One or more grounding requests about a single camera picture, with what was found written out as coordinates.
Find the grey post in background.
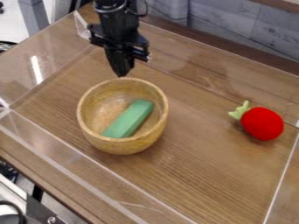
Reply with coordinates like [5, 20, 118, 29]
[17, 0, 49, 36]

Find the black metal bracket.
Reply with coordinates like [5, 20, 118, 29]
[24, 195, 68, 224]

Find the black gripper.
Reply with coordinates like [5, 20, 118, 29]
[88, 7, 149, 77]

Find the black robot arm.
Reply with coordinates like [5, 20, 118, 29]
[86, 0, 149, 77]

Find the clear acrylic tray enclosure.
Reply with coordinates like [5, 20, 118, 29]
[0, 17, 299, 224]

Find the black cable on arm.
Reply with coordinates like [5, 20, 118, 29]
[133, 0, 150, 18]

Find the black table leg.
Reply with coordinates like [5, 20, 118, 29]
[32, 185, 42, 202]

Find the green rectangular stick block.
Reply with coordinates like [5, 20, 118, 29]
[101, 99, 154, 138]

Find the brown wooden bowl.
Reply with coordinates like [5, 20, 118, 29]
[76, 78, 169, 155]

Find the red plush strawberry toy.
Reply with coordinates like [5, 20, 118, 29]
[228, 101, 284, 141]

